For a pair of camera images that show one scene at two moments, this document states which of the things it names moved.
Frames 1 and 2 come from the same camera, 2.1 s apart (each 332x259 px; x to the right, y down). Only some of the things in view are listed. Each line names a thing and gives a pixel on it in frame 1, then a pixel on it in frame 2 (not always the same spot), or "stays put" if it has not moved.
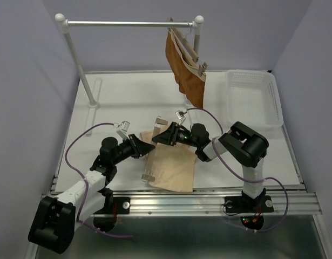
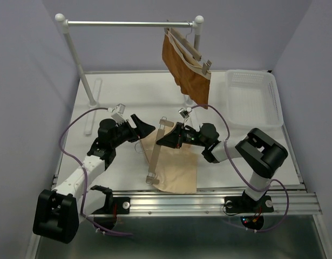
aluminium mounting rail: (188, 202) stays put
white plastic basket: (252, 99) stays put
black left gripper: (139, 147) → (142, 130)
